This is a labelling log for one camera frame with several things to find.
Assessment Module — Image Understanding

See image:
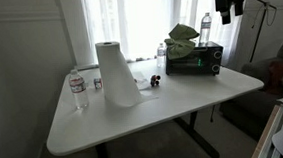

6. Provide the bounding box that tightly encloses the dark grey couch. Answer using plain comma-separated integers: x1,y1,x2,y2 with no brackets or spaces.
214,30,283,146

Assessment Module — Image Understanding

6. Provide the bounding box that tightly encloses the black tripod stand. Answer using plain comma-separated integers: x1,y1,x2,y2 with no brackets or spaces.
244,0,282,63

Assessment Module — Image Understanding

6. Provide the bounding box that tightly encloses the white paper towel roll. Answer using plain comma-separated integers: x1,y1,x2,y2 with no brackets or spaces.
94,37,159,110

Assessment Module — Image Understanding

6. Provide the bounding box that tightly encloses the white paper sheet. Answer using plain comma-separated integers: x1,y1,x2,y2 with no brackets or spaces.
132,69,152,92

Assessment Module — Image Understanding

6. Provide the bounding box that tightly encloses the green towel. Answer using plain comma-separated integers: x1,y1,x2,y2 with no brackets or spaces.
163,22,202,61

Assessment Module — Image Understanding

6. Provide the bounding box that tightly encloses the dark red blanket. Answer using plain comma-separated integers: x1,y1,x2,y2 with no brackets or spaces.
264,60,283,96

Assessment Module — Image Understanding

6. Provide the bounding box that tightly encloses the tall blue label water bottle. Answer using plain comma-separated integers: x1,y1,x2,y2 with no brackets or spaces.
196,12,214,47

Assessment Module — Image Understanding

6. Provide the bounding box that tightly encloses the red label water bottle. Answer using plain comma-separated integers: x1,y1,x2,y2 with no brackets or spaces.
68,68,90,111

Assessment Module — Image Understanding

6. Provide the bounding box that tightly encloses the white sheer curtain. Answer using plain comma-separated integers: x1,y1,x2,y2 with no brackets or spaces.
59,0,256,78

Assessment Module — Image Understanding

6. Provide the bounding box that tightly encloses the small clear water bottle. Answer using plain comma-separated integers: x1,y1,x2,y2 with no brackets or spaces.
155,42,168,69

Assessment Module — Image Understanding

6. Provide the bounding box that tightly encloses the light wooden side table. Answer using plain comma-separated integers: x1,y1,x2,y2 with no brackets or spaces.
246,103,283,158

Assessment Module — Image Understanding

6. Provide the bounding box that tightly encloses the black toaster oven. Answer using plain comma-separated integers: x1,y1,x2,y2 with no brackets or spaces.
163,39,226,80

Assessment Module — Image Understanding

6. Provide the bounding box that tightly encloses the red black toy car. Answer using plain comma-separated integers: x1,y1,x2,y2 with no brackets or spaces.
149,74,162,87

